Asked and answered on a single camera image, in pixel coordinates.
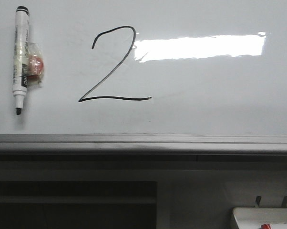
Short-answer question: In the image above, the red magnet taped to marker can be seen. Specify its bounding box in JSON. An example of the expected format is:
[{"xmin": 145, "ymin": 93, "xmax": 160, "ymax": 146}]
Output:
[{"xmin": 27, "ymin": 42, "xmax": 44, "ymax": 86}]

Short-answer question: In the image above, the white black whiteboard marker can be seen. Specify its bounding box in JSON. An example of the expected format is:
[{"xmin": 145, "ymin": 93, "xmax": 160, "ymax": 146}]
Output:
[{"xmin": 12, "ymin": 6, "xmax": 30, "ymax": 115}]

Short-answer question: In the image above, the white whiteboard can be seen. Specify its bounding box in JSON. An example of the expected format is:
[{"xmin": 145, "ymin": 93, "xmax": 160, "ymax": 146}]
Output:
[{"xmin": 0, "ymin": 0, "xmax": 287, "ymax": 135}]

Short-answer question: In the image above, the white plastic tray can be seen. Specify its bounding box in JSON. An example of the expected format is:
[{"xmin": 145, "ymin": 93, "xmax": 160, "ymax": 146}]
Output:
[{"xmin": 230, "ymin": 208, "xmax": 287, "ymax": 229}]

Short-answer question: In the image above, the grey aluminium marker tray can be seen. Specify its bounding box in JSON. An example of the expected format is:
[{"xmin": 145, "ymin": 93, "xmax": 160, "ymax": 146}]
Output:
[{"xmin": 0, "ymin": 134, "xmax": 287, "ymax": 156}]

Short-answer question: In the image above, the left black wall hook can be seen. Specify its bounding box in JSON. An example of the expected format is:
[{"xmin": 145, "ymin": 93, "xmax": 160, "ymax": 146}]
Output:
[{"xmin": 254, "ymin": 196, "xmax": 262, "ymax": 208}]

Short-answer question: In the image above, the black wall hook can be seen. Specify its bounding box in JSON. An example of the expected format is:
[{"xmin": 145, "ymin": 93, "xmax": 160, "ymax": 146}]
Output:
[
  {"xmin": 254, "ymin": 196, "xmax": 262, "ymax": 208},
  {"xmin": 281, "ymin": 196, "xmax": 287, "ymax": 208}
]

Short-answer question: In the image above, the right black wall hook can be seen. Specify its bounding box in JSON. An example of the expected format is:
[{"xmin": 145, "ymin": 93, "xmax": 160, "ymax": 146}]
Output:
[{"xmin": 281, "ymin": 196, "xmax": 287, "ymax": 208}]

